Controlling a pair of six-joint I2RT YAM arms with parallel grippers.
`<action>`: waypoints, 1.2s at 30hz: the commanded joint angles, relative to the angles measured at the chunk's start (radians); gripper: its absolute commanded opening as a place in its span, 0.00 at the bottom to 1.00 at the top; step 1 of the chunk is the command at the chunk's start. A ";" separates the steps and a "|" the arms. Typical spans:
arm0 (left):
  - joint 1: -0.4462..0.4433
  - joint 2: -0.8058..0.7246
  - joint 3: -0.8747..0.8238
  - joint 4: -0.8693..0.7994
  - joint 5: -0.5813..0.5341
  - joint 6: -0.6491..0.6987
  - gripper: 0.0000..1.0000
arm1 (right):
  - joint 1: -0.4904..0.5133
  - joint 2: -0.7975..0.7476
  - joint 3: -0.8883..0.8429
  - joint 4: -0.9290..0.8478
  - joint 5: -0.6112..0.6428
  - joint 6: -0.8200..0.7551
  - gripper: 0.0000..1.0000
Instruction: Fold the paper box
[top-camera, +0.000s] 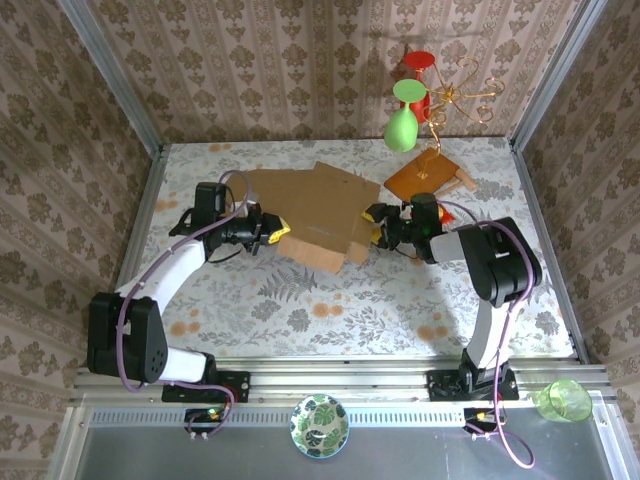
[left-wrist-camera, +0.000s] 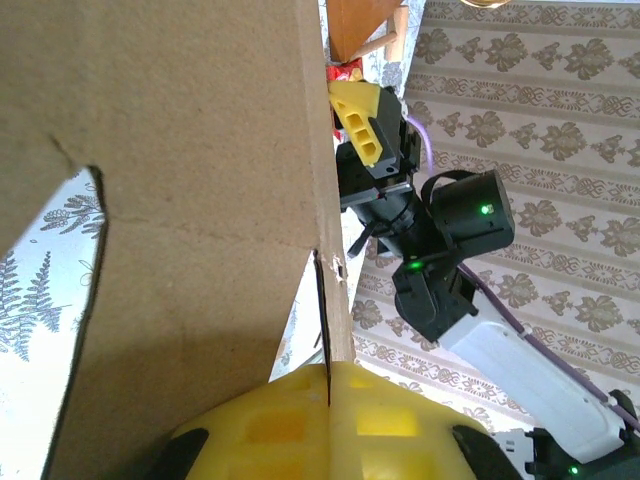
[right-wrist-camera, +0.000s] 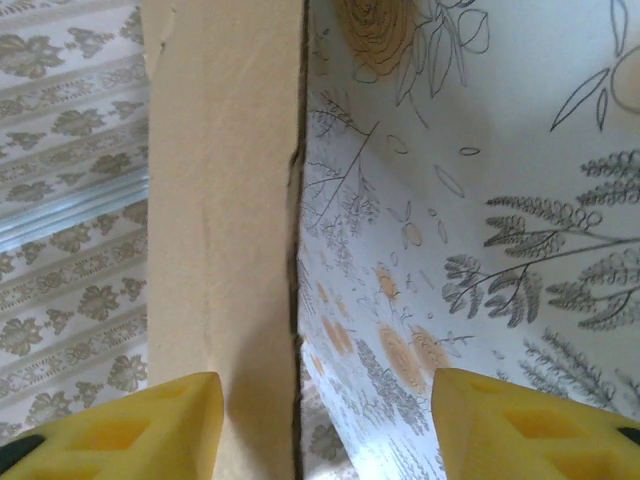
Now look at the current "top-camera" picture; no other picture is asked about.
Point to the leaf pattern bowl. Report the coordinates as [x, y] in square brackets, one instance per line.
[320, 425]

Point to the red wine glass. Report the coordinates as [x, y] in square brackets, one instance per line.
[419, 60]

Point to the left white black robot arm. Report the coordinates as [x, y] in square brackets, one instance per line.
[185, 265]

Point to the floral tablecloth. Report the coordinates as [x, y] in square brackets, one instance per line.
[350, 310]

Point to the brown wooden board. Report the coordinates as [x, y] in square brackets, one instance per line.
[415, 172]

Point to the aluminium table side rail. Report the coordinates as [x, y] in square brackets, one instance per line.
[534, 200]
[145, 210]

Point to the small black connector board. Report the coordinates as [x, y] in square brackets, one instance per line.
[205, 417]
[482, 417]

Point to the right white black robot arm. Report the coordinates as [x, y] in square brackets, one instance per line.
[500, 260]

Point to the long aluminium frame rail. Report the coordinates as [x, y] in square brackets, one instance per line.
[340, 375]

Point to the aluminium corner post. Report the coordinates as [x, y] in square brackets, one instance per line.
[112, 75]
[555, 75]

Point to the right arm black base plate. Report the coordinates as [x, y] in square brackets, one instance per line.
[440, 385]

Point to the green transparent plastic cup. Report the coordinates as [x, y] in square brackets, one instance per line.
[565, 400]

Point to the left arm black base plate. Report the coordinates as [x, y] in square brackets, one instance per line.
[235, 385]

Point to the green wine glass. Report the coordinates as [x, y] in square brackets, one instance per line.
[400, 132]

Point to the left small black connector board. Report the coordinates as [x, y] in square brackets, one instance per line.
[205, 417]

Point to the right small black connector board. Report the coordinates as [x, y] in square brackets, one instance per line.
[482, 417]

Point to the light wooden dowel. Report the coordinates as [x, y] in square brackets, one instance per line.
[465, 180]

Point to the brown cardboard paper box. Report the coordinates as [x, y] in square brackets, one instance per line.
[315, 210]

